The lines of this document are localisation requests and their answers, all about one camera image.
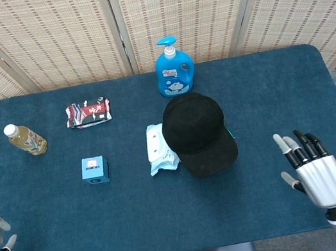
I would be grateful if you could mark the light blue wet wipes pack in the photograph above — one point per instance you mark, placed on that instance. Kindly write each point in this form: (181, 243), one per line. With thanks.
(157, 147)

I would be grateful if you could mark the blue tablecloth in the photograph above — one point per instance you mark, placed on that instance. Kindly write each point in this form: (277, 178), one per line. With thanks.
(170, 213)

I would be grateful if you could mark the blue speaker box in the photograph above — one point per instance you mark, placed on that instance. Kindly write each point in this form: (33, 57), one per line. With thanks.
(94, 169)

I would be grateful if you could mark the blue pump detergent bottle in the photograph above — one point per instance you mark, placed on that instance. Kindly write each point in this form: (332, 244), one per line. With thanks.
(175, 75)

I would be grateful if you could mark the black baseball cap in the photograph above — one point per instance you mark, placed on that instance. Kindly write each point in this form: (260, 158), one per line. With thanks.
(194, 127)

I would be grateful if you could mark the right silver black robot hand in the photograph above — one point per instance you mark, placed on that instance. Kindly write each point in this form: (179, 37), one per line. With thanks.
(324, 179)

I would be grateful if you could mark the green wet wipes pack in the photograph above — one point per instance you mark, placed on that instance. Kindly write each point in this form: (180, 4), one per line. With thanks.
(230, 134)

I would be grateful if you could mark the yellow tea bottle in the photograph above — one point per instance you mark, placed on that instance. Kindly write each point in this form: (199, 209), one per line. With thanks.
(27, 140)

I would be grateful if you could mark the red black snack package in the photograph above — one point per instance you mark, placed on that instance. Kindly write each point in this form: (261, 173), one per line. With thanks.
(87, 112)

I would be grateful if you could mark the woven bamboo folding screen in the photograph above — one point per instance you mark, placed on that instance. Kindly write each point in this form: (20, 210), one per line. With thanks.
(58, 37)

